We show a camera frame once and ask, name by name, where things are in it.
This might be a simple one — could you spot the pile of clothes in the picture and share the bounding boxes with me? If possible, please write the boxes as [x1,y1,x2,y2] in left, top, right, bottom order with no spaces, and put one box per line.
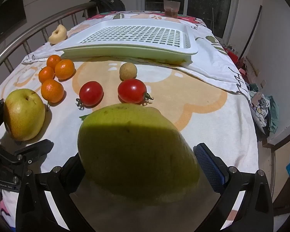
[248,83,279,141]

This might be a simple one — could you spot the black backpack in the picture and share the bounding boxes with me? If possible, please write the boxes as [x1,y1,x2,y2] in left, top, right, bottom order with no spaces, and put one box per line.
[83,0,125,20]

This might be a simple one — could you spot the dark wall screen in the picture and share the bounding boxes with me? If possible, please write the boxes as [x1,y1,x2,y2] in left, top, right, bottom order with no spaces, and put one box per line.
[0,0,27,45]

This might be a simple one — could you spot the small orange tangerine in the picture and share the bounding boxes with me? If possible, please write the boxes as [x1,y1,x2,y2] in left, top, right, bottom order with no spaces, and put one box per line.
[38,66,55,84]
[54,59,75,80]
[41,79,65,103]
[46,55,61,69]

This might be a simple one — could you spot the yellow bitten apple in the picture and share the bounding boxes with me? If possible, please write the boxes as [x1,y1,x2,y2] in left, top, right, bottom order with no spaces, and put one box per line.
[48,24,67,45]

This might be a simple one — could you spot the black leaning rod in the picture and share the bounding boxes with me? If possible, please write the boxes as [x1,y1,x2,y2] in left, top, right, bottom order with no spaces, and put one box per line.
[242,5,263,58]

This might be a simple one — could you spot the yellow green pear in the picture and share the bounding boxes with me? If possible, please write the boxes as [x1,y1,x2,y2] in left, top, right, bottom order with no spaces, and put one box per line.
[3,89,46,142]

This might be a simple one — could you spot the large green mango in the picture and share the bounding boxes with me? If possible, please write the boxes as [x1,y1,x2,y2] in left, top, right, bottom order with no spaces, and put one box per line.
[77,103,201,205]

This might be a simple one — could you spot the clear plastic cup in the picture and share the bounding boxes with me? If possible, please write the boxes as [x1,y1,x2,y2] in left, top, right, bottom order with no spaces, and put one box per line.
[163,0,181,18]

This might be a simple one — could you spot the red bags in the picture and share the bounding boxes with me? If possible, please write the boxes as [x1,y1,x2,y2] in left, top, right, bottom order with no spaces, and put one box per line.
[223,45,249,78]

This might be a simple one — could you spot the small tan longan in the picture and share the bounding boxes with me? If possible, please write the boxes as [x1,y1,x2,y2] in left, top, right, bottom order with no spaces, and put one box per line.
[119,62,137,81]

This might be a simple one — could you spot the white orange patterned blanket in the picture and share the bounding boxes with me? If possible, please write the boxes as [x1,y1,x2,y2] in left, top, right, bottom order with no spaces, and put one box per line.
[0,55,260,232]

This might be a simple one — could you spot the white slotted plastic tray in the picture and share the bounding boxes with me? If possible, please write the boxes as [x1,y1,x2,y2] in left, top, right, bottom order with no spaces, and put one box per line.
[55,19,199,64]

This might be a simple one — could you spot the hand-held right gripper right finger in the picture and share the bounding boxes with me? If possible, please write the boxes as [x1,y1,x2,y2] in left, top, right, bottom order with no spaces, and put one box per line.
[193,143,274,232]

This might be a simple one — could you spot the red tomato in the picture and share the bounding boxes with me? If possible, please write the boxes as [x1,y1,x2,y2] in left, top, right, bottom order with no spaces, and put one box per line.
[76,81,104,110]
[117,78,154,105]

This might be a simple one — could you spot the pink cartoon printed blanket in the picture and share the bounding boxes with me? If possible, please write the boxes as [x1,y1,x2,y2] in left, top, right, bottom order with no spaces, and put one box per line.
[0,10,207,224]

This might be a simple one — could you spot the white wire crate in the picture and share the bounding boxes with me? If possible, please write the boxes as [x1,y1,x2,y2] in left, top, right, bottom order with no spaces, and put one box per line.
[145,2,165,11]

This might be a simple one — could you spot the metal bed rail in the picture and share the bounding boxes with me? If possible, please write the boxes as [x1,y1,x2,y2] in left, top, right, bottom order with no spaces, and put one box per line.
[0,1,98,92]

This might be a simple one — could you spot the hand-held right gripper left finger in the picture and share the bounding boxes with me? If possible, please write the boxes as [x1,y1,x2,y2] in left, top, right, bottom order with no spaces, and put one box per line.
[16,154,95,232]

